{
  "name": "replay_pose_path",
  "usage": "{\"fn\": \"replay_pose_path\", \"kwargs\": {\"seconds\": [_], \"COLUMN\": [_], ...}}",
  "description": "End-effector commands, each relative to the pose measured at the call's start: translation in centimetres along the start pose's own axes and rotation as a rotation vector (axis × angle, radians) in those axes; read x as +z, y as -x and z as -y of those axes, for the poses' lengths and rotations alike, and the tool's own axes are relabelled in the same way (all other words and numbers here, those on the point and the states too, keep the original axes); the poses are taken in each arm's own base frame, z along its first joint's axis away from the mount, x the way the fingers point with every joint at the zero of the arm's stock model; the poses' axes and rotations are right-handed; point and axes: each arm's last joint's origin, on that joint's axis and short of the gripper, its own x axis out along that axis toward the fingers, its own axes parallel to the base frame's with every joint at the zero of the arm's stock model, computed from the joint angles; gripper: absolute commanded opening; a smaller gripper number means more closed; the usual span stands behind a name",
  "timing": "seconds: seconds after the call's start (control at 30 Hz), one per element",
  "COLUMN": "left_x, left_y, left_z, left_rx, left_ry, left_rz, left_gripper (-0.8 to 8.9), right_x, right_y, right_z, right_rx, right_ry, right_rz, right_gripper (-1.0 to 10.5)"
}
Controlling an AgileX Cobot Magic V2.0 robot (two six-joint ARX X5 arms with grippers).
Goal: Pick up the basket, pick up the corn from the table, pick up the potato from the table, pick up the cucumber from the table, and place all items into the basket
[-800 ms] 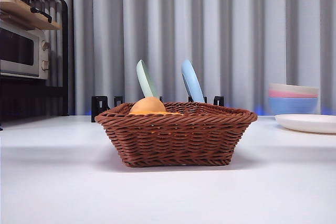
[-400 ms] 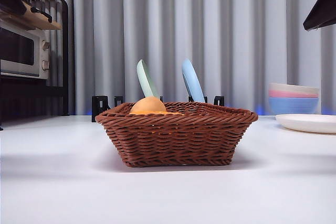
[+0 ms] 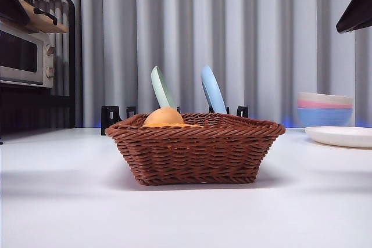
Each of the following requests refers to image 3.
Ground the tan toy potato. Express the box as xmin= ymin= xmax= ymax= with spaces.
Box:
xmin=143 ymin=106 xmax=185 ymax=127

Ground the brown woven wicker basket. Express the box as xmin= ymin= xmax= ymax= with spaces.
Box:
xmin=105 ymin=112 xmax=287 ymax=186

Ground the wooden cutting board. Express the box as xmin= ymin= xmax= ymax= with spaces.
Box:
xmin=17 ymin=0 xmax=68 ymax=34

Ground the silver toaster oven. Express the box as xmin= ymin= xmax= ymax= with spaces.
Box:
xmin=0 ymin=21 xmax=56 ymax=88

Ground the black metal shelf rack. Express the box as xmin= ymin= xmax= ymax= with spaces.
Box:
xmin=0 ymin=0 xmax=78 ymax=144

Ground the pink bowl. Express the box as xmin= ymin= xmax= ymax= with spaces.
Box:
xmin=296 ymin=99 xmax=354 ymax=112

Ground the blue bowl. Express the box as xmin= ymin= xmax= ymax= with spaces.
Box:
xmin=296 ymin=107 xmax=354 ymax=128

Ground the white plate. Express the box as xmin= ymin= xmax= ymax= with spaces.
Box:
xmin=304 ymin=125 xmax=372 ymax=148

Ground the black plastic dish rack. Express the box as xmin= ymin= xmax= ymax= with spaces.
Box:
xmin=101 ymin=105 xmax=249 ymax=136

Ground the light blue plate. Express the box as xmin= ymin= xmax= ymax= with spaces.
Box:
xmin=200 ymin=65 xmax=227 ymax=114

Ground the pale green plate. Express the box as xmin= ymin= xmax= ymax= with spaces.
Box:
xmin=150 ymin=65 xmax=177 ymax=110

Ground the black curved handle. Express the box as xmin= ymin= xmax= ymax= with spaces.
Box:
xmin=33 ymin=6 xmax=58 ymax=25

